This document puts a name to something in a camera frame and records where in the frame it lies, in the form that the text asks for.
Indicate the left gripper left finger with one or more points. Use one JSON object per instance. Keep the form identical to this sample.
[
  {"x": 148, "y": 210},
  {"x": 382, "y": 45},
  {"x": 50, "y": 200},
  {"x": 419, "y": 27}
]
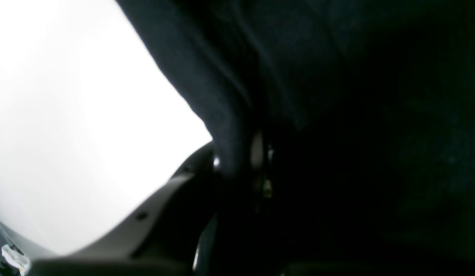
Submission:
[{"x": 159, "y": 238}]

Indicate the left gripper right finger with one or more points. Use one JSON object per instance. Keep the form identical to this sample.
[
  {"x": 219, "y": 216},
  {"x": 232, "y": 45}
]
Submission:
[{"x": 261, "y": 158}]

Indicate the black T-shirt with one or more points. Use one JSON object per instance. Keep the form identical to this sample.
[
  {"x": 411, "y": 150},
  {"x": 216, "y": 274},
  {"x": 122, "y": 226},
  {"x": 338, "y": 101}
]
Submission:
[{"x": 370, "y": 108}]

